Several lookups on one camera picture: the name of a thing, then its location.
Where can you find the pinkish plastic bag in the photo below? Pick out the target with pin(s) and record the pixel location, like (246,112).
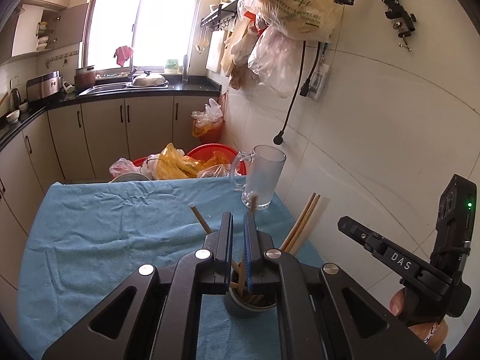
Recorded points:
(122,167)

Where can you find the orange plastic bag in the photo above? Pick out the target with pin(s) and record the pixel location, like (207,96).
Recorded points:
(219,165)

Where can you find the clear glass mug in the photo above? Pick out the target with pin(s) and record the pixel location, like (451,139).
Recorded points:
(264,172)

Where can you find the steel kitchen sink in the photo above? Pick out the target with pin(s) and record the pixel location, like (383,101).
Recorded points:
(108,88)

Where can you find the kitchen window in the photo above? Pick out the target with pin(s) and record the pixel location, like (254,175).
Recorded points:
(142,18)

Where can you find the pink hanging cloth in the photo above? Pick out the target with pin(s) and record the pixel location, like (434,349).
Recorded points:
(123,55)

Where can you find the black wall rack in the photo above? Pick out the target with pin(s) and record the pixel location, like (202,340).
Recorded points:
(217,15)

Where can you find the beige upper cabinets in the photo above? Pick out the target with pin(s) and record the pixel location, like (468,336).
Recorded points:
(33,7)

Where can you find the black kitchen countertop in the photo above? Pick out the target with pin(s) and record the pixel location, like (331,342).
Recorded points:
(187,88)

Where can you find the steel pot lid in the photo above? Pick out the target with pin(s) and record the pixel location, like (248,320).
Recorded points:
(148,80)

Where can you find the red plastic basin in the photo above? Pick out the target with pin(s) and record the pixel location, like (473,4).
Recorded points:
(210,150)

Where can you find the white cutting board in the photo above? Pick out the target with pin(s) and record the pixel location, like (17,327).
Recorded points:
(215,52)

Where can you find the wooden chopstick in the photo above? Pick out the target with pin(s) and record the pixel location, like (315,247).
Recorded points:
(254,204)

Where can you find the bundle of wooden chopsticks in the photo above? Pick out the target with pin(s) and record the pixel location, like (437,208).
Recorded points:
(300,218)

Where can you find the green and white packet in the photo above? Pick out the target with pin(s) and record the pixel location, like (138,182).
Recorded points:
(171,66)

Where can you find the black clamp mount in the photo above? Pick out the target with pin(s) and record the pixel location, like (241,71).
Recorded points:
(399,11)

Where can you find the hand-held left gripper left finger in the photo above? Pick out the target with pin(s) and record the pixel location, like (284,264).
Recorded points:
(228,243)

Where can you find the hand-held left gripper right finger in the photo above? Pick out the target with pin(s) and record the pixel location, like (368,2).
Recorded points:
(247,247)

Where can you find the silver rice cooker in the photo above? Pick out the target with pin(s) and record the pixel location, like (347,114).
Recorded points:
(43,86)

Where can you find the white bowl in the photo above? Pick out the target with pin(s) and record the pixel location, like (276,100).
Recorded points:
(12,117)

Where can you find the person's right hand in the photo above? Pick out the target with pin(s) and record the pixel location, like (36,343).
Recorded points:
(396,303)

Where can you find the red trash bin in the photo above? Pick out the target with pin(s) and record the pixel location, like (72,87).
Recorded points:
(213,133)

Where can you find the beige cabinets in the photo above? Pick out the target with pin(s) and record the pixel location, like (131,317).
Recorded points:
(101,135)
(33,7)

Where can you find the beige lower cabinets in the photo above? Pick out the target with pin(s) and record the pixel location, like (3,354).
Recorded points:
(101,135)

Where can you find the steel bottle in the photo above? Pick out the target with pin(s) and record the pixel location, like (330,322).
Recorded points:
(185,69)

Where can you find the yellow plastic bag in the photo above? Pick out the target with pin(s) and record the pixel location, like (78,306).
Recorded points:
(174,163)

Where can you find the blue table cloth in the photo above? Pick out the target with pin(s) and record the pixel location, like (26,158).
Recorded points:
(112,240)

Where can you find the dark grey utensil holder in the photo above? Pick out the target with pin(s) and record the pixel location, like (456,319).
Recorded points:
(240,309)

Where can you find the steel kettle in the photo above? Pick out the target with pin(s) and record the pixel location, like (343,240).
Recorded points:
(14,99)

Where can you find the white hanging plastic bags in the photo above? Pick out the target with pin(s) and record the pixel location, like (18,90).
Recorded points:
(270,60)

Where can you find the white card holder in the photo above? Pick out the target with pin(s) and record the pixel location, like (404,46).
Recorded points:
(319,80)

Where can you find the large printed plastic bag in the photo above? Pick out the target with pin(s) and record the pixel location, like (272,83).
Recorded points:
(296,3)

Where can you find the brown cooking pot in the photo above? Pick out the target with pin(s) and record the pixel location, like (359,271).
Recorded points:
(85,78)

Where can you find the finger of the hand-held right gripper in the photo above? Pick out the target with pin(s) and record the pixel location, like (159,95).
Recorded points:
(356,228)

